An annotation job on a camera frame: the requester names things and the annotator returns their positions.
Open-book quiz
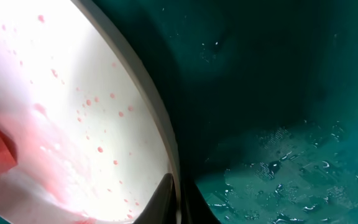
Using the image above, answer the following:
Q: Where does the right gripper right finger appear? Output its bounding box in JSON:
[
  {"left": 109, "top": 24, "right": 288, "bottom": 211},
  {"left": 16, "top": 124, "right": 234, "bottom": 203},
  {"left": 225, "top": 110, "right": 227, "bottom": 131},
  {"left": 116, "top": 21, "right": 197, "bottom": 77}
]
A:
[{"left": 181, "top": 179, "right": 221, "bottom": 224}]

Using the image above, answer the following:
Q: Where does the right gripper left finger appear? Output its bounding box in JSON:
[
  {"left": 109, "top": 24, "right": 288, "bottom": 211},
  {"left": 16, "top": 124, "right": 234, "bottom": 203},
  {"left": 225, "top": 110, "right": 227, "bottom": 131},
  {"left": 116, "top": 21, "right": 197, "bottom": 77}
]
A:
[{"left": 134, "top": 173, "right": 177, "bottom": 224}]

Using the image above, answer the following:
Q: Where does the white plate with red stain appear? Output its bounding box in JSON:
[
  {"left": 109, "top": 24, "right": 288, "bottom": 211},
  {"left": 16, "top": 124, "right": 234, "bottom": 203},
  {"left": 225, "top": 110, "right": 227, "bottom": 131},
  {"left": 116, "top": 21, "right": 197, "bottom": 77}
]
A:
[{"left": 0, "top": 0, "right": 181, "bottom": 223}]

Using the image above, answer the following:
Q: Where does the teal plastic tray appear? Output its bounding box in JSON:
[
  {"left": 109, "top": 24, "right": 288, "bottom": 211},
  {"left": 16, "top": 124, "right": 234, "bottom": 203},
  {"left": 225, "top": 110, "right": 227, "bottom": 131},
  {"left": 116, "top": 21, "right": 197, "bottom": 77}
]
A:
[{"left": 0, "top": 1, "right": 358, "bottom": 223}]

